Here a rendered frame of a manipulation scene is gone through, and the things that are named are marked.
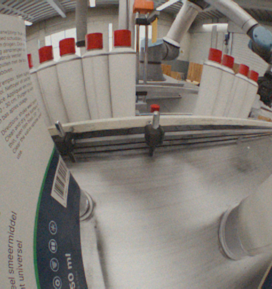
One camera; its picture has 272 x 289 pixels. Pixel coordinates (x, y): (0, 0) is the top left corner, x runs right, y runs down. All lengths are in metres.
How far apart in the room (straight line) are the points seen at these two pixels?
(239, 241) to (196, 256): 0.05
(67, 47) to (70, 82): 0.07
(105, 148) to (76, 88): 0.14
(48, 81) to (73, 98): 0.07
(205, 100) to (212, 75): 0.06
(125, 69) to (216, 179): 0.24
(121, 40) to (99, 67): 0.06
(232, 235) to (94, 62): 0.32
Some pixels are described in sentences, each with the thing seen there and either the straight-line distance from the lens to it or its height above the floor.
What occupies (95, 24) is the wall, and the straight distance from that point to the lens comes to 5.91.
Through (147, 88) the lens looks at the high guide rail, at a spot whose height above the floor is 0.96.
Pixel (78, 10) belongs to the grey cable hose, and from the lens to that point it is 0.38.
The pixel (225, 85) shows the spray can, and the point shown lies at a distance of 0.34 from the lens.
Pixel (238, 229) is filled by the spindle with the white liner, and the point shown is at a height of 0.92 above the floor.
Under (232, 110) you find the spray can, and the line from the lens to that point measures 0.42.
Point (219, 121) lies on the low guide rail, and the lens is 0.35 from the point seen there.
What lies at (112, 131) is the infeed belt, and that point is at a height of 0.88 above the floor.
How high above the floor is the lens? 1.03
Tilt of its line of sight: 41 degrees down
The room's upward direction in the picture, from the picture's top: 1 degrees clockwise
